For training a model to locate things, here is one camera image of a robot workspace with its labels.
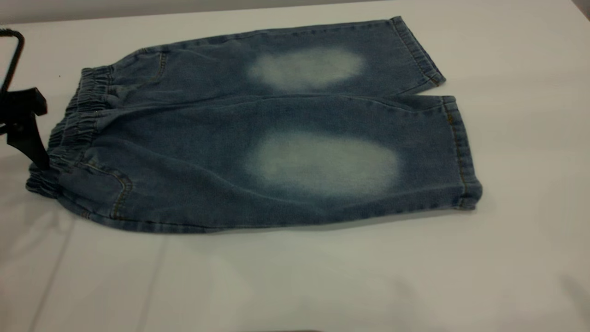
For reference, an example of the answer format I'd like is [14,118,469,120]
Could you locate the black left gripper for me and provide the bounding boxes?
[0,88,50,170]

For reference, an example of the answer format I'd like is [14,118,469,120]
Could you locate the blue denim kids jeans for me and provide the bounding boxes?
[25,16,483,234]

